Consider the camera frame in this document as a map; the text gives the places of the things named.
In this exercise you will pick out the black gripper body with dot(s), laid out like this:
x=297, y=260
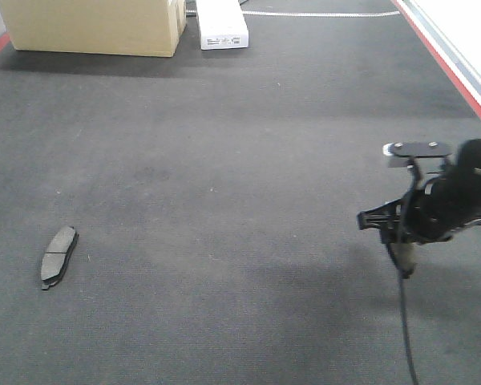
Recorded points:
x=444, y=197

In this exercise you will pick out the brake pad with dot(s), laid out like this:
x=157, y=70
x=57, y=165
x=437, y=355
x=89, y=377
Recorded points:
x=57, y=256
x=406, y=258

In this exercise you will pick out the white long box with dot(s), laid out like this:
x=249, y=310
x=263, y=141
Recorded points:
x=221, y=25

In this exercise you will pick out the large cardboard box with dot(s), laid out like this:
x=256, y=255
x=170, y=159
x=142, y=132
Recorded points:
x=135, y=28

